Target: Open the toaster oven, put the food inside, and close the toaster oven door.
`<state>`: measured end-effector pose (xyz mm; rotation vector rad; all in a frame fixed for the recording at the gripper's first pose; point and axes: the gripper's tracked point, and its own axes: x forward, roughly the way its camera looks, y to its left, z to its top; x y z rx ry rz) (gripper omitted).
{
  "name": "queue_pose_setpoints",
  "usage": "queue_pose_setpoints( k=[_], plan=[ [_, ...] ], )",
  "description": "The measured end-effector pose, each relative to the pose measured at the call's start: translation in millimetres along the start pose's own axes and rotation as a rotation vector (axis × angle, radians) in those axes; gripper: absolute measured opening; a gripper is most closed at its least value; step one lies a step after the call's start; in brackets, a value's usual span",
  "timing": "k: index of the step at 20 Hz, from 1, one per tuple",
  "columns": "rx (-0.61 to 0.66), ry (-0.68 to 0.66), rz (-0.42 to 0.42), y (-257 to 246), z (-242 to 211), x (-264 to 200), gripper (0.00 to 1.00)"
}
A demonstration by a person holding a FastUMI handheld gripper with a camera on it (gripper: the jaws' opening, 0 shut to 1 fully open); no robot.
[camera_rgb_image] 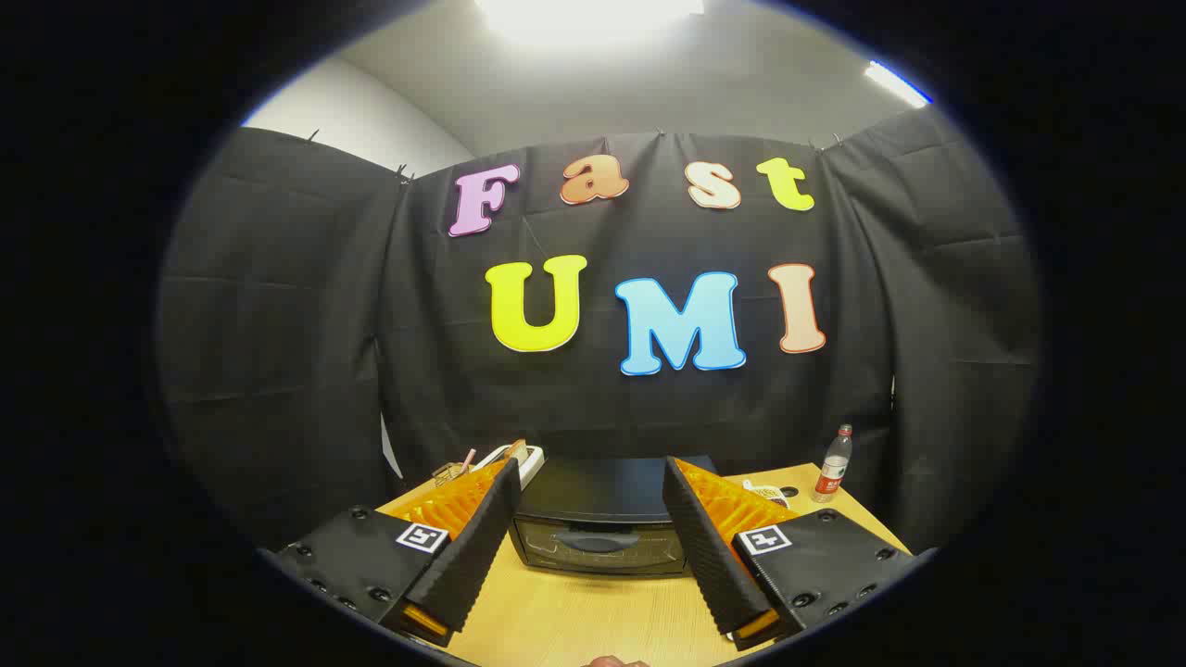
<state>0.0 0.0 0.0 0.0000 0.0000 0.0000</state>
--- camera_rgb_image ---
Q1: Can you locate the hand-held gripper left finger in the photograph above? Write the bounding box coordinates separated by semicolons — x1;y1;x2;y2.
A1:
269;457;523;649

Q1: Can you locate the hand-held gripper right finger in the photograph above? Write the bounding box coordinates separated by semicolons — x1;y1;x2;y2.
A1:
662;455;927;649

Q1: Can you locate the black toaster oven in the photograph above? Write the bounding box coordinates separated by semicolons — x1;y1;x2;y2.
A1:
508;454;720;577

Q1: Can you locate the white bread toaster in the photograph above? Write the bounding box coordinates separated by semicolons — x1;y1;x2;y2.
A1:
473;443;546;492

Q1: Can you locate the clear water bottle red label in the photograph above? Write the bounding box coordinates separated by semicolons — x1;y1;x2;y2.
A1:
812;424;853;504

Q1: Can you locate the narrow ceiling light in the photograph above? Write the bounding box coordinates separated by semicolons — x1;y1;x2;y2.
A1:
864;60;932;109

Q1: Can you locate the large ceiling light panel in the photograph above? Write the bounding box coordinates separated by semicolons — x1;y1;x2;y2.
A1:
474;0;705;43

